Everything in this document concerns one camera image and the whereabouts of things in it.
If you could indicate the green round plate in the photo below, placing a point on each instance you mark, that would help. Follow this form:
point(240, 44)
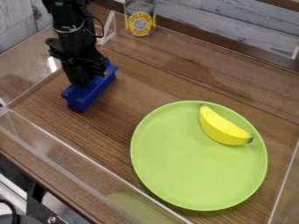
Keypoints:
point(187, 169)

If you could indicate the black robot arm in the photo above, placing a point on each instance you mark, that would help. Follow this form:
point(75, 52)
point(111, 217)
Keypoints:
point(71, 16)

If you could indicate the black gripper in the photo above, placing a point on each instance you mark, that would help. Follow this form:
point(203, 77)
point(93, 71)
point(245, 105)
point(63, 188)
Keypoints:
point(81, 60)

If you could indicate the yellow labelled tin can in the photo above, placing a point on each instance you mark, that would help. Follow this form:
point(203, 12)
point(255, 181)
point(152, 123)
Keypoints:
point(140, 17)

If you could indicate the clear acrylic tray walls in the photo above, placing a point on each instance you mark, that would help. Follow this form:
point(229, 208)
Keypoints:
point(76, 152)

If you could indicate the black metal stand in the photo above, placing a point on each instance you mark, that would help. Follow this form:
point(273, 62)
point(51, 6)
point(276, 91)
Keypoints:
point(36, 209)

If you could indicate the blue plastic block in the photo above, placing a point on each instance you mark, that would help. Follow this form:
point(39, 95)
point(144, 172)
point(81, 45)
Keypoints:
point(79, 97)

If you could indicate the yellow half-round block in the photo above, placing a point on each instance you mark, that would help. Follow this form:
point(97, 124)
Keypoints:
point(220, 129)

